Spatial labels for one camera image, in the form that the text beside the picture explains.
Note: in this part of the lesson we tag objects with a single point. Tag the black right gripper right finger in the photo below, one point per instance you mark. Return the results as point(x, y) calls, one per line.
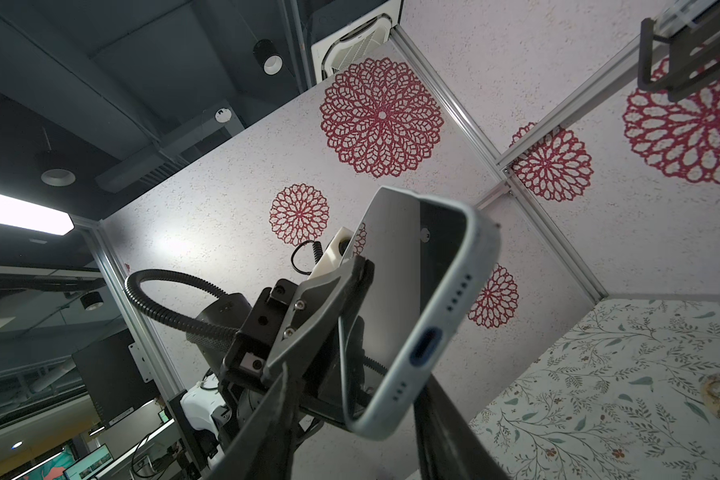
point(447, 448)

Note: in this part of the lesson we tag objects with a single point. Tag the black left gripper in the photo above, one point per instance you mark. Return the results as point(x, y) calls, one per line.
point(290, 323)

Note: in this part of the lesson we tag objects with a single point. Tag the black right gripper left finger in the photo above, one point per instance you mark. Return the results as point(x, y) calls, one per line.
point(264, 447)

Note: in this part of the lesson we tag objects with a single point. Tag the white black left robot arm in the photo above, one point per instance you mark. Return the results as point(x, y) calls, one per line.
point(321, 391)

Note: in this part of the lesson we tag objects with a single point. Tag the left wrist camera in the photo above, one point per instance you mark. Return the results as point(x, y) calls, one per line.
point(333, 253)

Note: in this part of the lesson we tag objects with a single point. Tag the grey slotted wall shelf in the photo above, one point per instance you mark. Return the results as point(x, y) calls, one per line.
point(691, 32)

